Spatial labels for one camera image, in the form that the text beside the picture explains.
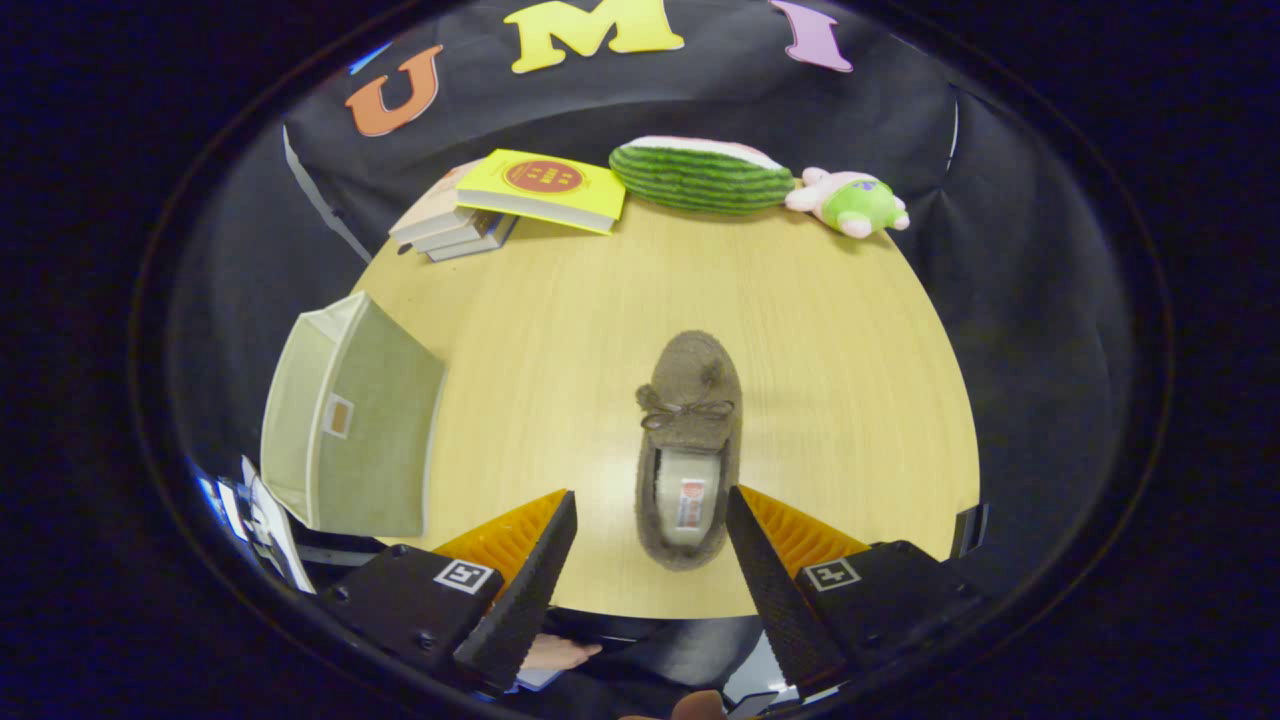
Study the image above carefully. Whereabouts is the brown fuzzy slipper shoe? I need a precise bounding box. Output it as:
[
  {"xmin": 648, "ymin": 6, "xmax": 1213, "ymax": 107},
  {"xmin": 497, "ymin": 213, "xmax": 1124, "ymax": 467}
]
[{"xmin": 634, "ymin": 330, "xmax": 744, "ymax": 573}]

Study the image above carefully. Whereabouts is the beige book with orange print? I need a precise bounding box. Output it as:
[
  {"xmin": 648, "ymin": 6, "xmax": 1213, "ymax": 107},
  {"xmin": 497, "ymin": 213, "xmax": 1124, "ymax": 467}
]
[{"xmin": 388, "ymin": 160, "xmax": 483, "ymax": 246}]

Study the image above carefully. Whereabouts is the pale green fabric storage box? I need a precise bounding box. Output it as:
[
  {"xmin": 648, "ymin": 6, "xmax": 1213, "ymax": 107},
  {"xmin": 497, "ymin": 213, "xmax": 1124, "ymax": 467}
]
[{"xmin": 260, "ymin": 292, "xmax": 447, "ymax": 539}]

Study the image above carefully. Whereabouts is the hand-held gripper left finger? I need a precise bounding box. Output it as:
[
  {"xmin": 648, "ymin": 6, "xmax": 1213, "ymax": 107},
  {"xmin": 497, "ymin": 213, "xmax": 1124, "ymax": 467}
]
[{"xmin": 318, "ymin": 488, "xmax": 579, "ymax": 698}]

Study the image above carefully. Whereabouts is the black backdrop cloth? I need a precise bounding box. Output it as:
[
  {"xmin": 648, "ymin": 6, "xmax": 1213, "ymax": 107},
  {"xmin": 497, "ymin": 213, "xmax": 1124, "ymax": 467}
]
[{"xmin": 165, "ymin": 0, "xmax": 1141, "ymax": 601}]

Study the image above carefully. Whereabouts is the grey white book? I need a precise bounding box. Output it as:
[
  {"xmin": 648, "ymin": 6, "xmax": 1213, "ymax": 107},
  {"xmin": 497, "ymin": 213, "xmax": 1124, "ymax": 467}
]
[
  {"xmin": 425, "ymin": 215, "xmax": 520, "ymax": 264},
  {"xmin": 412, "ymin": 210, "xmax": 506, "ymax": 254}
]

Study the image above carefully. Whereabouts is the blue printed box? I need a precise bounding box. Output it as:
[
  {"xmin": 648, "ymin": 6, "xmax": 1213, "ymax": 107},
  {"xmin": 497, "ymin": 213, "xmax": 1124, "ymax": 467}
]
[{"xmin": 195, "ymin": 473, "xmax": 251, "ymax": 546}]

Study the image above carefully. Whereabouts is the yellow book with red circle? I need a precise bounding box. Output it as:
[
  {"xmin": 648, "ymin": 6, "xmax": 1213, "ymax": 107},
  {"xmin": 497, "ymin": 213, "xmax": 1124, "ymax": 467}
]
[{"xmin": 456, "ymin": 149, "xmax": 627, "ymax": 236}]

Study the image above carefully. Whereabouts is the pink and green plush toy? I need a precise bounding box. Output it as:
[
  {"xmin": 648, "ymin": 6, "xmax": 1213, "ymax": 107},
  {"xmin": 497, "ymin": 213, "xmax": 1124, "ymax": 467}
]
[{"xmin": 784, "ymin": 167, "xmax": 911, "ymax": 239}]

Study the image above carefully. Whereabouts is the watermelon slice plush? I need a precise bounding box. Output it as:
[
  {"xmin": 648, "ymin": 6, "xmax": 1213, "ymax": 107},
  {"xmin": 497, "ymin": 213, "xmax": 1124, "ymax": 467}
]
[{"xmin": 609, "ymin": 136, "xmax": 798, "ymax": 217}]

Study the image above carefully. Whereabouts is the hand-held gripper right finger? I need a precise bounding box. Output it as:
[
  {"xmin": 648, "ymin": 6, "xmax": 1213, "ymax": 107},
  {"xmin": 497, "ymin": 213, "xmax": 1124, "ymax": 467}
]
[{"xmin": 725, "ymin": 485, "xmax": 991, "ymax": 698}]

